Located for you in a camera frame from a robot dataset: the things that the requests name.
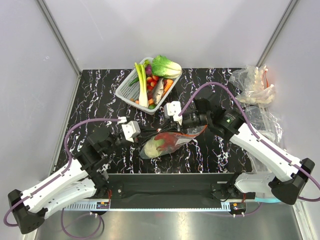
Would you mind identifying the round green cabbage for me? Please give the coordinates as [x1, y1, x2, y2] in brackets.
[143, 139, 164, 159]

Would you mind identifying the red toy lobster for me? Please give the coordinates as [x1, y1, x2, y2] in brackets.
[154, 132, 198, 154]

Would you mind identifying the clear zip bag orange zipper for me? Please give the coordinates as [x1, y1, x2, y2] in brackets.
[139, 125, 207, 159]

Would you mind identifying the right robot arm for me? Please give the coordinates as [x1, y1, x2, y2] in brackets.
[181, 98, 315, 205]

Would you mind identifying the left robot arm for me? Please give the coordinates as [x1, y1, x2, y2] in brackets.
[8, 121, 141, 234]

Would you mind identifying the teal zip bag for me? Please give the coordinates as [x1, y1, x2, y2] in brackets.
[254, 197, 281, 204]

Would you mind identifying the small green lime toy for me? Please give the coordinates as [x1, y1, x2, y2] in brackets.
[148, 104, 157, 110]

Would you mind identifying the orange carrot piece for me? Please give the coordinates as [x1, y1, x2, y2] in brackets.
[163, 79, 174, 94]

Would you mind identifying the grey toy fish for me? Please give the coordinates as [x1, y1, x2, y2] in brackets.
[152, 77, 165, 105]

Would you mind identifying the green leek toy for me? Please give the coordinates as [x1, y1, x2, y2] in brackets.
[134, 62, 149, 108]

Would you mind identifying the white plastic basket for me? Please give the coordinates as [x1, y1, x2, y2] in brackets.
[115, 55, 182, 115]

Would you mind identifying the red lychee cluster toy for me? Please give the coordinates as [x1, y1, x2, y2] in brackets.
[146, 75, 159, 92]

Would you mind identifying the napa cabbage toy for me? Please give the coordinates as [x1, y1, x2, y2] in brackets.
[151, 55, 182, 79]

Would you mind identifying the green chili pepper toy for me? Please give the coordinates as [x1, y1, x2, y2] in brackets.
[128, 77, 140, 87]

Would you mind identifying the purple onion toy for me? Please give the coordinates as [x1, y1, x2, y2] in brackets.
[145, 64, 152, 76]

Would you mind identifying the pile of clear bags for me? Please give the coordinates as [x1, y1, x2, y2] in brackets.
[229, 65, 284, 148]

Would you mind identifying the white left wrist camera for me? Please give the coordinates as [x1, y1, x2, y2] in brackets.
[121, 120, 141, 143]

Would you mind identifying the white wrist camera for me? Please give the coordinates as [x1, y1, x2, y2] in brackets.
[164, 101, 183, 126]
[121, 120, 141, 143]

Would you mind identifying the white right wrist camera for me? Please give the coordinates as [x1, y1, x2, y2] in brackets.
[164, 101, 183, 126]

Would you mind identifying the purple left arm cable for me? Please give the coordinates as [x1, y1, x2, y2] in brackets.
[3, 116, 128, 227]

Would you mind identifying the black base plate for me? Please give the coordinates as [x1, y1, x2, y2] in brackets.
[107, 173, 236, 200]

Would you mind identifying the purple floor cable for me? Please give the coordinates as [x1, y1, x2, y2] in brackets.
[60, 207, 105, 238]

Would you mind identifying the white slotted cable duct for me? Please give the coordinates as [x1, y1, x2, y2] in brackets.
[65, 200, 231, 212]

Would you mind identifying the aluminium frame post left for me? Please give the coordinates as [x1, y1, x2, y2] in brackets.
[35, 0, 82, 78]

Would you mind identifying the aluminium frame post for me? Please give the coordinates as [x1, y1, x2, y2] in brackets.
[256, 0, 300, 68]
[35, 0, 82, 78]

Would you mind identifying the aluminium frame post right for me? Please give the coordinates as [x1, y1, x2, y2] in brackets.
[256, 0, 300, 68]

